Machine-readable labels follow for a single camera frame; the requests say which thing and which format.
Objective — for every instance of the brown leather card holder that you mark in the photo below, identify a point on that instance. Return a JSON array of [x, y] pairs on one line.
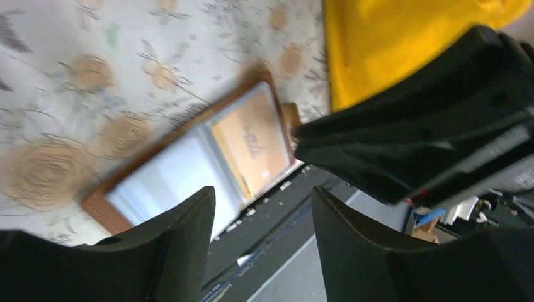
[[180, 164]]

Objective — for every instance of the yellow raincoat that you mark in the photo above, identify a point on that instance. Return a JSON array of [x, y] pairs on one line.
[[373, 45]]

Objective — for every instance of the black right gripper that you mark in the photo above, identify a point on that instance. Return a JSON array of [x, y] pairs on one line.
[[455, 129]]

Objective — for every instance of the floral table mat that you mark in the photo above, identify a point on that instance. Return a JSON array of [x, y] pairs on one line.
[[87, 85]]

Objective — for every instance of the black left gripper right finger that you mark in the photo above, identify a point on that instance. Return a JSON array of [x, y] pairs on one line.
[[364, 260]]

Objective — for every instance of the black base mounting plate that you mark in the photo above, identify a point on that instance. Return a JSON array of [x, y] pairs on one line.
[[266, 235]]

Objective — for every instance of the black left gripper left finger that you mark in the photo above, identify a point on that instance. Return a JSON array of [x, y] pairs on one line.
[[162, 259]]

